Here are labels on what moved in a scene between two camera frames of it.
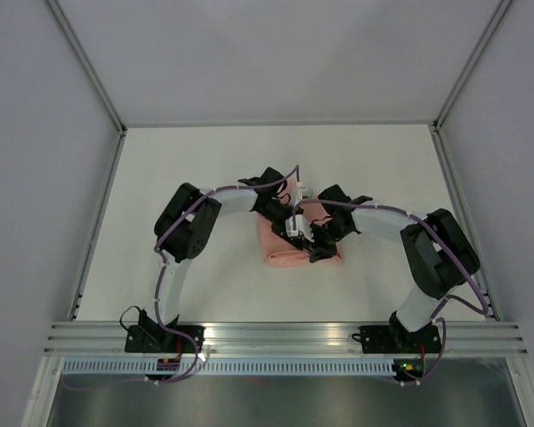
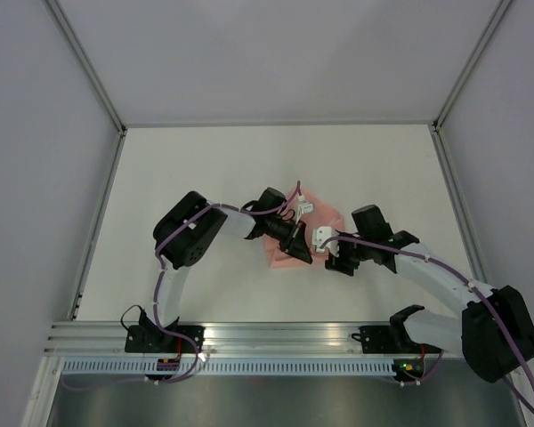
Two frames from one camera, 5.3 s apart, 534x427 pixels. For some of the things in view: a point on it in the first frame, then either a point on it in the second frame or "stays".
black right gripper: x=317 y=247 -> x=337 y=263
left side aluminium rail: x=97 y=224 stays
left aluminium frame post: x=87 y=65 stays
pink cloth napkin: x=279 y=252 stays
